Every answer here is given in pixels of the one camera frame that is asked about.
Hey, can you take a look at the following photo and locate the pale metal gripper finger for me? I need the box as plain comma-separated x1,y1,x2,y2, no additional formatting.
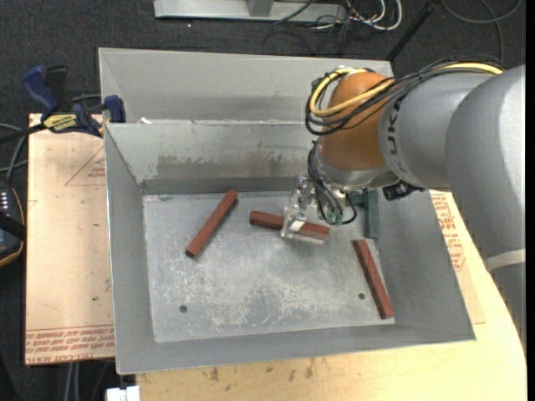
297,178,313,236
279,177,303,240

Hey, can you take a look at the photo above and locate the red-brown block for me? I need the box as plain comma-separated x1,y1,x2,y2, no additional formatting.
249,210,331,246
352,238,395,321
185,188,239,260

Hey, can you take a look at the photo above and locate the dark green flat block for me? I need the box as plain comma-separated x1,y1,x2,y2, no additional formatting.
347,189,380,239

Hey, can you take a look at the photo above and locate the grey metal bin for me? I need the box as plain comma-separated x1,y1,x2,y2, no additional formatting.
98,47,476,375

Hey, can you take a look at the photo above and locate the brown cardboard board red print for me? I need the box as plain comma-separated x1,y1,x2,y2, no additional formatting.
24,113,487,367

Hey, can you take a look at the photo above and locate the black cylinder on white bracket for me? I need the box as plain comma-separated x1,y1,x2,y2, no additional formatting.
380,180,425,202

